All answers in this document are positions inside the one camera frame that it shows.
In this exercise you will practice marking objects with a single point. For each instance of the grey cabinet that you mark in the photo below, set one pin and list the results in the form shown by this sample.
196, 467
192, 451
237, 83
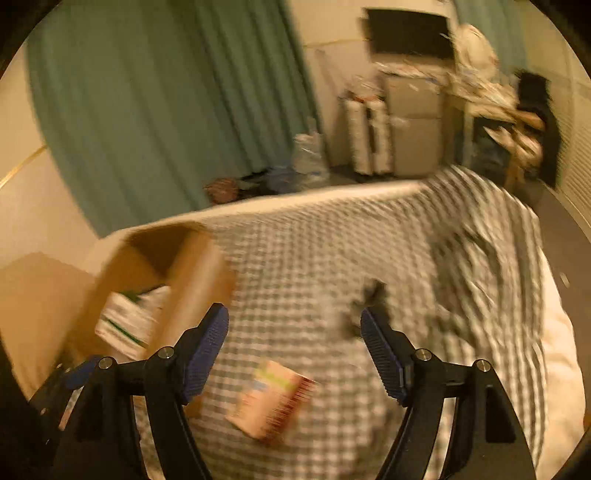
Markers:
413, 124

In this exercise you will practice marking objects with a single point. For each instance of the white mattress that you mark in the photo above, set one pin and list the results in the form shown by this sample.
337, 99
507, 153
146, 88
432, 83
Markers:
277, 203

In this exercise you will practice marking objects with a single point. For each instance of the grey gingham bed sheet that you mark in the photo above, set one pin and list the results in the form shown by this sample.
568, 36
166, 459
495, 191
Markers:
300, 277

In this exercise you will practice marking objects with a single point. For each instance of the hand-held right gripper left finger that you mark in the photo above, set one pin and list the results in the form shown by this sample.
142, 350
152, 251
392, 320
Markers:
205, 350

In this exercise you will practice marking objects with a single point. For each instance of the cluttered white dressing table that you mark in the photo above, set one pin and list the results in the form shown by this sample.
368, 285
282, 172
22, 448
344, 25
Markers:
489, 97

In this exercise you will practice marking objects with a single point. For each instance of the beige headboard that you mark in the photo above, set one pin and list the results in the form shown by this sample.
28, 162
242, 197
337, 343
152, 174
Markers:
37, 300

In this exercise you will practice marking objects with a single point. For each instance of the white slatted door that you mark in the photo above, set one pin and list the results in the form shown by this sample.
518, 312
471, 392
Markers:
575, 152

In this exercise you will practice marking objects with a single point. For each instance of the clear plastic bag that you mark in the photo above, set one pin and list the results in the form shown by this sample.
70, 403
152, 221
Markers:
311, 154

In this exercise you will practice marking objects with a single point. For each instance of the pink beige carton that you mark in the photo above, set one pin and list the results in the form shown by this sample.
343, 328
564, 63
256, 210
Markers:
272, 401

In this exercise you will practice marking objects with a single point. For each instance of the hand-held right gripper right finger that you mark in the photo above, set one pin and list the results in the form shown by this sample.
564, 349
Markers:
383, 355

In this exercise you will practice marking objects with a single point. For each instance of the white oval mirror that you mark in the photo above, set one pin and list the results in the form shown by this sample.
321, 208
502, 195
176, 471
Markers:
475, 46

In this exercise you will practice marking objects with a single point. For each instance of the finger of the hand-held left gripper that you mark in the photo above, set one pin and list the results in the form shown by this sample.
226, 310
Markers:
76, 376

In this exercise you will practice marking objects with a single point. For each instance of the brown bag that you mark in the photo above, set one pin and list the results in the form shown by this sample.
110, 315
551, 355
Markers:
220, 190

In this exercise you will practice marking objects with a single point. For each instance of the narrow green curtain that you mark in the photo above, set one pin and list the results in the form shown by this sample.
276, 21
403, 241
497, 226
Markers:
498, 27

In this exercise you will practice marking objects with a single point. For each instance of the black television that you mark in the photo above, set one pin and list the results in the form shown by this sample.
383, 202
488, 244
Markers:
411, 32

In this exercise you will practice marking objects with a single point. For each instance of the dark hanging garment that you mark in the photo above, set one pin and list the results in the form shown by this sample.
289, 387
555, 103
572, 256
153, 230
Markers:
538, 120

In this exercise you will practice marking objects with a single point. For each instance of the dark cloth pile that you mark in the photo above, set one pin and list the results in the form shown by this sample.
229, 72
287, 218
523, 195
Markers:
268, 180

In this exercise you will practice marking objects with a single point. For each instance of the brown cardboard box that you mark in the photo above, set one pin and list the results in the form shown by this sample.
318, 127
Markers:
194, 277

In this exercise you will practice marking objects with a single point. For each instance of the small dark object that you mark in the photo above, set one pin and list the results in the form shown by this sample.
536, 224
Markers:
369, 300

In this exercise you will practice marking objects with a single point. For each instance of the white green box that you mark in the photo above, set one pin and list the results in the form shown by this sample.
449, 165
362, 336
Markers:
131, 318

